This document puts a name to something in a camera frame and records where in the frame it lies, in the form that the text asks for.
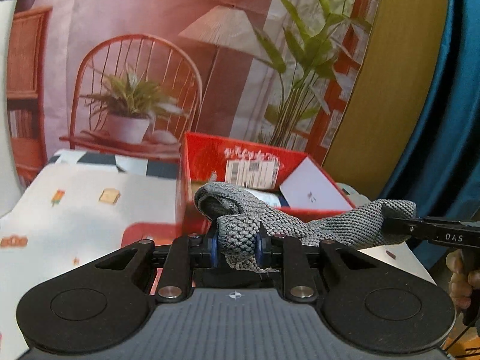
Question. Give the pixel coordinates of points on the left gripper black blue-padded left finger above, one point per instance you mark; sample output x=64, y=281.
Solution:
x=166, y=269

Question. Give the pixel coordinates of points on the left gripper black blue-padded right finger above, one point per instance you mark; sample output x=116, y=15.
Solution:
x=307, y=273

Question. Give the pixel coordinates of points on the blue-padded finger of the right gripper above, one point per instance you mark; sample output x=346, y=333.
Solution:
x=403, y=227

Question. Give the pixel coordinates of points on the grey knitted glove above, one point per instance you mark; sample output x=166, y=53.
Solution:
x=238, y=215

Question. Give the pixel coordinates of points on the printed living room backdrop cloth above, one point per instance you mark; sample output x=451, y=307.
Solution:
x=134, y=76

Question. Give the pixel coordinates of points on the person's hand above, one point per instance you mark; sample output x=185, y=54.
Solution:
x=462, y=282

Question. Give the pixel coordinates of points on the blue curtain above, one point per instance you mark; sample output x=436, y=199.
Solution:
x=439, y=168

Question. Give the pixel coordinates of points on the red strawberry cardboard box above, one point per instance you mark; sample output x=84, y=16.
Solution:
x=290, y=181

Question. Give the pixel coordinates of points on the white cartoon bear table mat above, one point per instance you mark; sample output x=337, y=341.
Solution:
x=76, y=210

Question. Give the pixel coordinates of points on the yellow wooden panel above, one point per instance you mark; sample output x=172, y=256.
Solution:
x=389, y=93

